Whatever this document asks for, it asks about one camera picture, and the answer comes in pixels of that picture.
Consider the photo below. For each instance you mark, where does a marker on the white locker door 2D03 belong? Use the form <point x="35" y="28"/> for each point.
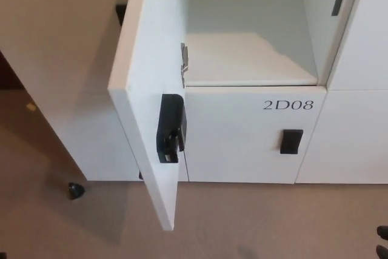
<point x="60" y="13"/>

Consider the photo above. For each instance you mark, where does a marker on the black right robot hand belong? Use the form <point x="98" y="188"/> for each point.
<point x="383" y="253"/>

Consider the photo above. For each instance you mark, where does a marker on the small yellow floor scrap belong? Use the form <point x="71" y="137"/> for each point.
<point x="31" y="106"/>

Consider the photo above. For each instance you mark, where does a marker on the white locker door 2D04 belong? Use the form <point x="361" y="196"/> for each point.
<point x="91" y="134"/>

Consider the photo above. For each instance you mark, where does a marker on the white unlabelled low locker door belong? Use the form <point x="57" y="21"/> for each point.
<point x="348" y="137"/>

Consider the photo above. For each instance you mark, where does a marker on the black rounded furniture foot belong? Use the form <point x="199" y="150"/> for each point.
<point x="75" y="190"/>

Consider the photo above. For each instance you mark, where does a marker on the white locker cabinet unit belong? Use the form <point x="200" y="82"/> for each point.
<point x="257" y="65"/>

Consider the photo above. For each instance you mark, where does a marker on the dark brown wooden panel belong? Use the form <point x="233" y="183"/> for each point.
<point x="7" y="72"/>

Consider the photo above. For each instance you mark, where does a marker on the black lock box inside door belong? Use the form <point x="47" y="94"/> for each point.
<point x="169" y="110"/>

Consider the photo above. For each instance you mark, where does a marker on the silver door hinge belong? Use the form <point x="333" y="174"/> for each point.
<point x="184" y="54"/>

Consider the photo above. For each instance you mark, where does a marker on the white unlabelled tall locker door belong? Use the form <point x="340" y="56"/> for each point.
<point x="363" y="43"/>

